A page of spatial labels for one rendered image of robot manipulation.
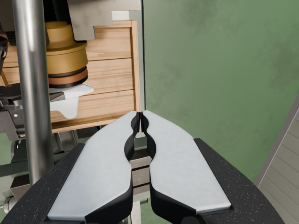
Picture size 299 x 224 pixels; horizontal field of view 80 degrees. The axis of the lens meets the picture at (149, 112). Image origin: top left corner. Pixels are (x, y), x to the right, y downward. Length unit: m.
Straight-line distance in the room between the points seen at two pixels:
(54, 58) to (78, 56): 0.04
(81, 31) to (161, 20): 1.24
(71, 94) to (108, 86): 0.24
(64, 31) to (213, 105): 1.83
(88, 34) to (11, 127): 0.20
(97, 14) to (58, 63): 0.09
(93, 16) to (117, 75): 0.28
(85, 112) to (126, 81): 0.16
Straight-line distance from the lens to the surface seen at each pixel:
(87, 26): 0.32
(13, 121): 0.38
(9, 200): 0.76
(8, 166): 0.75
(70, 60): 0.31
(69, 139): 0.68
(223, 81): 1.97
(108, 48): 0.54
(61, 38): 0.31
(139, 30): 0.91
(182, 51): 1.63
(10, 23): 0.27
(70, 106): 0.36
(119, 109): 0.61
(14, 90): 0.37
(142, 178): 0.71
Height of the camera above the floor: 1.42
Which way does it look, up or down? 57 degrees down
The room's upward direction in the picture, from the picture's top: 146 degrees clockwise
